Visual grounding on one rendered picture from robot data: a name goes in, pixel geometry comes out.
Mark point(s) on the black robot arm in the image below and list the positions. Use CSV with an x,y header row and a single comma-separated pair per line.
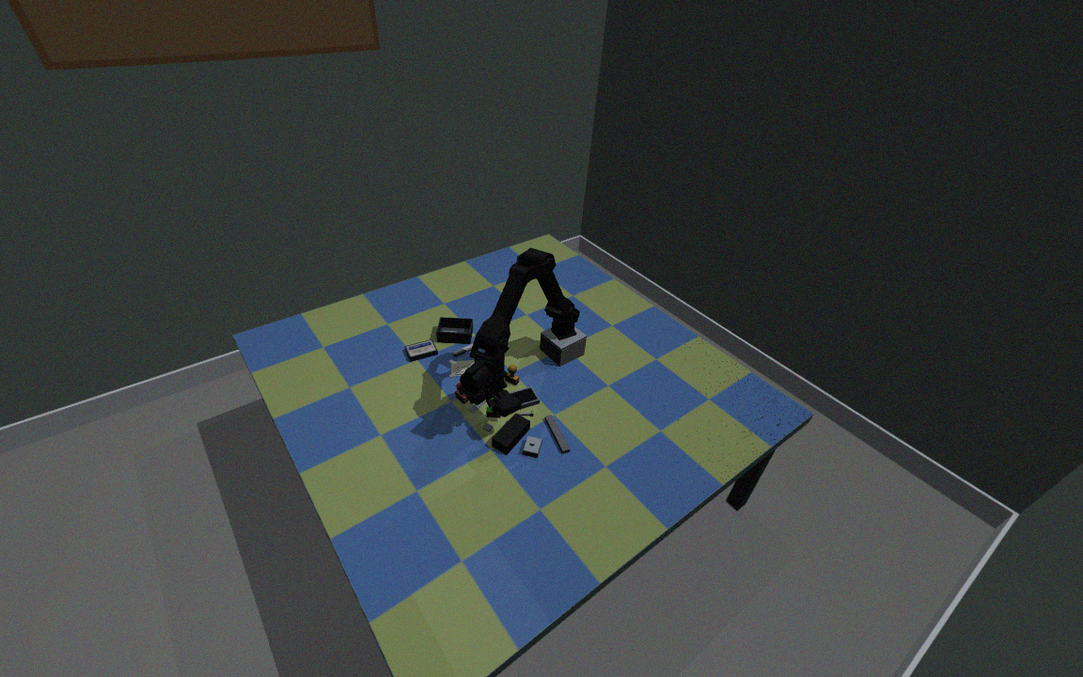
x,y
494,334

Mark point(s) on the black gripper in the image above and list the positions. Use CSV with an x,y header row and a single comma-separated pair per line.
x,y
503,402

